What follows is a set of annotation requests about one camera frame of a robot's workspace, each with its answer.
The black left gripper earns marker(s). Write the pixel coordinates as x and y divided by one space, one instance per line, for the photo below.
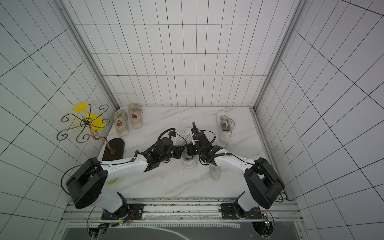
178 150

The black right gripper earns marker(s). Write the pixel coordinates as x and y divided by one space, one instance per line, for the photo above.
195 138

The white leather sneaker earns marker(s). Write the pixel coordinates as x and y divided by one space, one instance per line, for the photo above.
226 125
189 159

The grey shoe insole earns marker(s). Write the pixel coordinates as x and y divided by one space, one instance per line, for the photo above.
215 171

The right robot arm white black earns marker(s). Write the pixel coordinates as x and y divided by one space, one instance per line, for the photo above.
264 184

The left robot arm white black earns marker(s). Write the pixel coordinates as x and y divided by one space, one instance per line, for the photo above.
87 185

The beige sneaker red label right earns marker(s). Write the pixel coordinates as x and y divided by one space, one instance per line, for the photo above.
136 115

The beige sneaker red label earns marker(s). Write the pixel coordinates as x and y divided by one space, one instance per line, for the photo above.
121 124
136 115

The dark oval stand base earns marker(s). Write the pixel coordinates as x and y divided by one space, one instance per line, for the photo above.
114 150

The beige sneaker red label left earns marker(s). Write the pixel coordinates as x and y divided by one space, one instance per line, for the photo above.
121 124

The green plastic bowl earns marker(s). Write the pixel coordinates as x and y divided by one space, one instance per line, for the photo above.
112 181

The yellow plastic funnel cup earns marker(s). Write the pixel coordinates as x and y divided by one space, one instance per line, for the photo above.
96 122

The aluminium mounting rail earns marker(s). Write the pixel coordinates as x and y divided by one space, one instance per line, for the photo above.
206 210

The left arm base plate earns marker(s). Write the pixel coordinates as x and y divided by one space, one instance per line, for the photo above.
127 212

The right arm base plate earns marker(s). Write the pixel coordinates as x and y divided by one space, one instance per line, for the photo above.
233 211

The scrolled metal wire stand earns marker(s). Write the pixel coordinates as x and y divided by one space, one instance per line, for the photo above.
86 131

